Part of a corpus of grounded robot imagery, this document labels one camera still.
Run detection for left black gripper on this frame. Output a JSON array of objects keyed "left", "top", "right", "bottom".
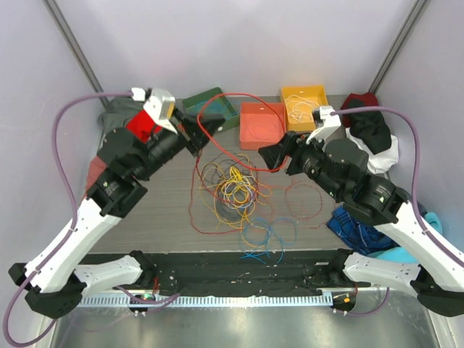
[{"left": 133, "top": 105, "right": 225, "bottom": 181}]

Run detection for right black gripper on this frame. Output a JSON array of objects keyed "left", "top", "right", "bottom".
[{"left": 259, "top": 128, "right": 344, "bottom": 199}]

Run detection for white cable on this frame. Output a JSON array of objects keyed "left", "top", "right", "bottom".
[{"left": 283, "top": 93, "right": 320, "bottom": 123}]

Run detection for short blue cable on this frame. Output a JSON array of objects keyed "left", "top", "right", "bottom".
[{"left": 239, "top": 217, "right": 298, "bottom": 264}]

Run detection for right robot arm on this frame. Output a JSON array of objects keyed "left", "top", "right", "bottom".
[{"left": 258, "top": 132, "right": 463, "bottom": 318}]

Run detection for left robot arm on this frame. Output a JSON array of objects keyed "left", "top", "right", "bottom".
[{"left": 9, "top": 109, "right": 225, "bottom": 319}]

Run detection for green plastic bin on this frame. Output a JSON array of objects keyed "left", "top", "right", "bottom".
[{"left": 181, "top": 87, "right": 239, "bottom": 131}]

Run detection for orange plastic bin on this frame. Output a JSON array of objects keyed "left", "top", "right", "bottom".
[{"left": 239, "top": 102, "right": 286, "bottom": 150}]

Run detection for yellow plastic bin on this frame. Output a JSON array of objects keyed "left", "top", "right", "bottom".
[{"left": 281, "top": 85, "right": 329, "bottom": 132}]

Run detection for grey cloth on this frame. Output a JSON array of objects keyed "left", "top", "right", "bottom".
[{"left": 99, "top": 96, "right": 143, "bottom": 136}]

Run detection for dark red cloth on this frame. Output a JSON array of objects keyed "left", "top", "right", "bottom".
[{"left": 341, "top": 92, "right": 379, "bottom": 109}]

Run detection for black cloth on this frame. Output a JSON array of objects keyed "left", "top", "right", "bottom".
[{"left": 342, "top": 111, "right": 392, "bottom": 154}]

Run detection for white cloth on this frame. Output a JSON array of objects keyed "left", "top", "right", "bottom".
[{"left": 345, "top": 128, "right": 399, "bottom": 175}]

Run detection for pink cloth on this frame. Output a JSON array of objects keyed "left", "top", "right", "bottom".
[{"left": 85, "top": 156, "right": 107, "bottom": 191}]

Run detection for blue plaid shirt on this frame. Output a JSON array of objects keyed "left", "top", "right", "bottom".
[{"left": 326, "top": 206, "right": 398, "bottom": 255}]

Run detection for cyan cloth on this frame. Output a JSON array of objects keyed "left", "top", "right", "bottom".
[{"left": 369, "top": 212, "right": 443, "bottom": 263}]

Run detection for thin dark red cable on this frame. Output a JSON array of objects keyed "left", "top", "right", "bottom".
[{"left": 268, "top": 179, "right": 327, "bottom": 231}]

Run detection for brown cable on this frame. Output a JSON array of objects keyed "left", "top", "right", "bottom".
[{"left": 201, "top": 152, "right": 254, "bottom": 196}]

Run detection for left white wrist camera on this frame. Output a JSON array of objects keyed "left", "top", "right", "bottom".
[{"left": 144, "top": 88, "right": 178, "bottom": 134}]

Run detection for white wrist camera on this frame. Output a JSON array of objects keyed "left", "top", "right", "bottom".
[
  {"left": 306, "top": 106, "right": 341, "bottom": 145},
  {"left": 144, "top": 88, "right": 178, "bottom": 134}
]

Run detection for yellow cable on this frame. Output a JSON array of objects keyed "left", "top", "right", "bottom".
[{"left": 217, "top": 166, "right": 273, "bottom": 215}]

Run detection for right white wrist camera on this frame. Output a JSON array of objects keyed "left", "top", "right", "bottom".
[{"left": 306, "top": 106, "right": 341, "bottom": 145}]

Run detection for grey cable coil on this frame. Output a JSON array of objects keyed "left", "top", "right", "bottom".
[{"left": 217, "top": 195, "right": 247, "bottom": 223}]

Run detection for slotted cable duct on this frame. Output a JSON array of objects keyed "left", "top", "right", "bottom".
[{"left": 78, "top": 292, "right": 333, "bottom": 310}]

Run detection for left aluminium frame post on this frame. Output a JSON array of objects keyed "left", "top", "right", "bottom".
[{"left": 42, "top": 0, "right": 104, "bottom": 93}]

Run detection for aluminium frame post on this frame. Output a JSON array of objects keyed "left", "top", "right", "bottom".
[
  {"left": 42, "top": 0, "right": 104, "bottom": 93},
  {"left": 368, "top": 0, "right": 431, "bottom": 94}
]

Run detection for right aluminium frame post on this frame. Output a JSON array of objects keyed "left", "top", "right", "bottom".
[{"left": 368, "top": 0, "right": 431, "bottom": 94}]

